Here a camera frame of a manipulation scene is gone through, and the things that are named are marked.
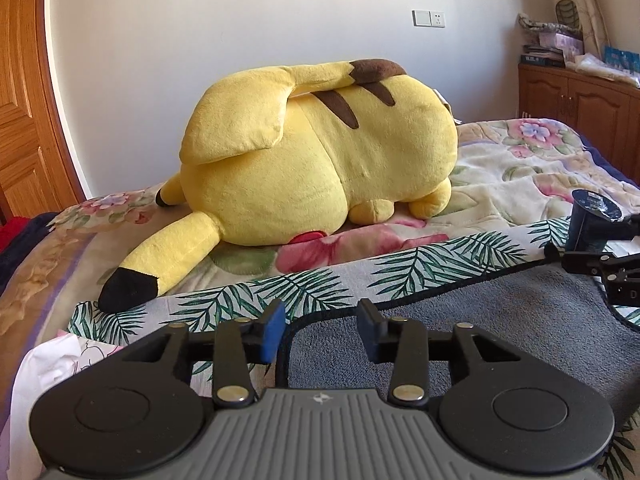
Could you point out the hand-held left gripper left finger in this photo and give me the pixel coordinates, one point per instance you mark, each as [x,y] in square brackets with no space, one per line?
[273,334]

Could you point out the dark flat box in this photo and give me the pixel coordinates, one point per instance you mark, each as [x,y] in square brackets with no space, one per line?
[542,59]

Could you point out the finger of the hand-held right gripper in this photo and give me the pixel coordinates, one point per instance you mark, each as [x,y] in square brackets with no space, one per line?
[582,261]

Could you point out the white plastic bag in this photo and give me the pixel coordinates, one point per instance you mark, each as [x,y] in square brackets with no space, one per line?
[605,71]

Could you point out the red cloth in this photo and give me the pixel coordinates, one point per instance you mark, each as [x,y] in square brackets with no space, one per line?
[15,229]

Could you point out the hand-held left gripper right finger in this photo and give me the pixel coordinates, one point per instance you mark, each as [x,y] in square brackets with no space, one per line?
[367,334]

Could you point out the white wall socket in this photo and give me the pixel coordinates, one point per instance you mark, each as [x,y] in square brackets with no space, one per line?
[438,19]

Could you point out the white wall switch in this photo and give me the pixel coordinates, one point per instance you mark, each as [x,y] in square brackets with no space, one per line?
[421,18]

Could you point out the yellow plush toy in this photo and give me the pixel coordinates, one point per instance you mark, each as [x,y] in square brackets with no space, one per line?
[310,170]

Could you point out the wooden door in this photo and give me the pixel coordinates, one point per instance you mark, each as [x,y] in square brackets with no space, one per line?
[25,110]

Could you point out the palm leaf printed sheet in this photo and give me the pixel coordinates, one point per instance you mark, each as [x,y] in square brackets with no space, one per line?
[325,280]

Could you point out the pink tissue box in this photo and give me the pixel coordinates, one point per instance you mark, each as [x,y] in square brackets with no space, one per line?
[562,41]

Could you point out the white printed cloth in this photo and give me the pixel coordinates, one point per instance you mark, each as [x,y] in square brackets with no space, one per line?
[47,380]

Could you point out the blue packet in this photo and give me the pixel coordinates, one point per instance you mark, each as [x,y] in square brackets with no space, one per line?
[622,59]

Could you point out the wooden cabinet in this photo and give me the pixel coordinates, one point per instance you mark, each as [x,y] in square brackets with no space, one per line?
[575,105]

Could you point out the grey towel with black trim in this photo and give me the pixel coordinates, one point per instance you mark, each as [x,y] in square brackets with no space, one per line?
[475,320]

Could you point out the floral blanket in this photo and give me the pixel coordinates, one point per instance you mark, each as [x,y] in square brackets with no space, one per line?
[525,175]

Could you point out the crumpled patterned cloth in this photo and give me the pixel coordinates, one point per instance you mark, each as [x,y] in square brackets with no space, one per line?
[542,24]

